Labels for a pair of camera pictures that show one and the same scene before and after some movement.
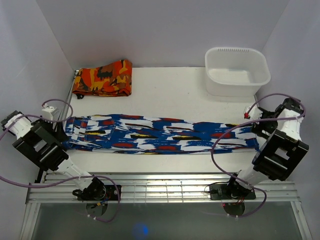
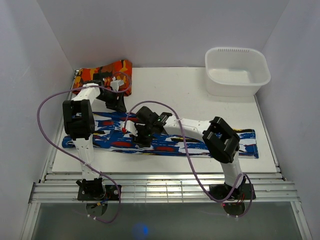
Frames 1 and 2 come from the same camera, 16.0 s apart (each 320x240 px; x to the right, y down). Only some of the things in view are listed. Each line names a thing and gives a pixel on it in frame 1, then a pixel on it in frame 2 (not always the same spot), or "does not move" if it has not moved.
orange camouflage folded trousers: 112,80 does not move
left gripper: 61,135 to 117,104
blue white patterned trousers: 157,134 does not move
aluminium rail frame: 171,188 does not move
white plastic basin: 236,71 does not move
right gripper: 257,127 to 139,140
